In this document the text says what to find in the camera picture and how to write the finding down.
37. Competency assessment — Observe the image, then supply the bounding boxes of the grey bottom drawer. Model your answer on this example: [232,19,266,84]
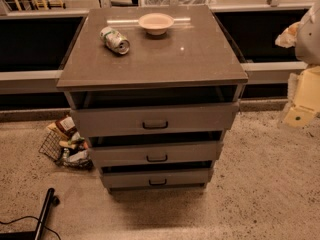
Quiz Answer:
[101,169,213,189]

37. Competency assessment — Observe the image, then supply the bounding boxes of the silver snack bag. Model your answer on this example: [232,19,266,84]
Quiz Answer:
[62,150,92,168]

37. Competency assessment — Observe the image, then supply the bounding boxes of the black cable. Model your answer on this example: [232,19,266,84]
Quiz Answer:
[0,215,62,240]

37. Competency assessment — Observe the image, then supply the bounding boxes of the pale pink bowl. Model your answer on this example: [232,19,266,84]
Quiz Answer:
[138,13,174,36]

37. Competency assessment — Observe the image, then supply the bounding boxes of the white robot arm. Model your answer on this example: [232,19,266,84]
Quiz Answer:
[275,1,320,128]

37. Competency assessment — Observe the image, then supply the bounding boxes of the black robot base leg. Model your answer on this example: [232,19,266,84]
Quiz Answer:
[0,188,60,240]

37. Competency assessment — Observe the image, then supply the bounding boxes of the green white soda can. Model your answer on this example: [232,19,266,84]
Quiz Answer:
[100,26,130,55]

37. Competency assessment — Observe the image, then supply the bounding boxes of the grey top drawer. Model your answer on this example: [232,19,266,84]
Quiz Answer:
[71,102,239,137]

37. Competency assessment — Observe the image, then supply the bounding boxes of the brown snack bag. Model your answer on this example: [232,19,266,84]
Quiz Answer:
[55,116,76,138]

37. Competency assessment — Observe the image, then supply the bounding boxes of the grey drawer cabinet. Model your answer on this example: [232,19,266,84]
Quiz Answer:
[57,6,248,177]

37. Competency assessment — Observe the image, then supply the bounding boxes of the grey drawer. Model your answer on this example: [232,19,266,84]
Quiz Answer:
[101,169,213,189]
[89,141,223,167]
[71,102,239,137]

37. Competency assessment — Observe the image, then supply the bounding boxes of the grey middle drawer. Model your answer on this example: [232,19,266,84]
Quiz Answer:
[89,141,223,167]

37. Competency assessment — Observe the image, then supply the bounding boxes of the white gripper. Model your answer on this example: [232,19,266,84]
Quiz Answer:
[275,22,320,128]

